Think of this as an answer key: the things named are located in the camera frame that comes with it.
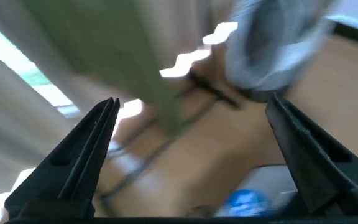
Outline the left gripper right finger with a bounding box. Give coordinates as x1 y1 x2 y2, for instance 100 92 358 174
265 94 358 217

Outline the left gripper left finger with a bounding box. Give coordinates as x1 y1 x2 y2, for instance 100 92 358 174
4 97 121 218

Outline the green printed shirt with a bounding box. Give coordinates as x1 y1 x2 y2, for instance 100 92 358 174
22 0 186 138

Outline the pale grey garment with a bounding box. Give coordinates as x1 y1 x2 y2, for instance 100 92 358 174
224 0 338 94

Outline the black clothes rack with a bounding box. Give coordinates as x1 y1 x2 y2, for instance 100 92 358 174
98 70 242 203

